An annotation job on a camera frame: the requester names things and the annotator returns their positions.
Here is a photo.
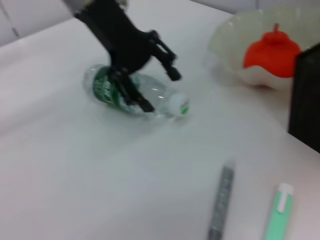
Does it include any clear water bottle green label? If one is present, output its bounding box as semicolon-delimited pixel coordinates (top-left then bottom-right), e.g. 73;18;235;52
82;63;192;121

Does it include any mint green pen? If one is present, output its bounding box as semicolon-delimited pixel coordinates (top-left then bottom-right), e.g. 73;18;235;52
262;182;295;240

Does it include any grey pen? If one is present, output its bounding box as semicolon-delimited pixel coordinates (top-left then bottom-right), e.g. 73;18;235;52
206;159;236;240

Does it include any red-orange fruit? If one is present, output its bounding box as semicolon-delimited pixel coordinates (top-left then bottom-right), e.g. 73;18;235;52
242;22;303;79

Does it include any pale green glass bowl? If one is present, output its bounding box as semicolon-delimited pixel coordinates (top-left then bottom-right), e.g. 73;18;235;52
208;6;320;91

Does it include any black mesh pen holder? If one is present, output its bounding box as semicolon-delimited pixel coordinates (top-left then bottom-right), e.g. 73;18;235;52
287;44;320;154

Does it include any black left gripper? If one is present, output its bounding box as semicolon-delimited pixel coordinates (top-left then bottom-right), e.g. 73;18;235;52
73;0;182;114

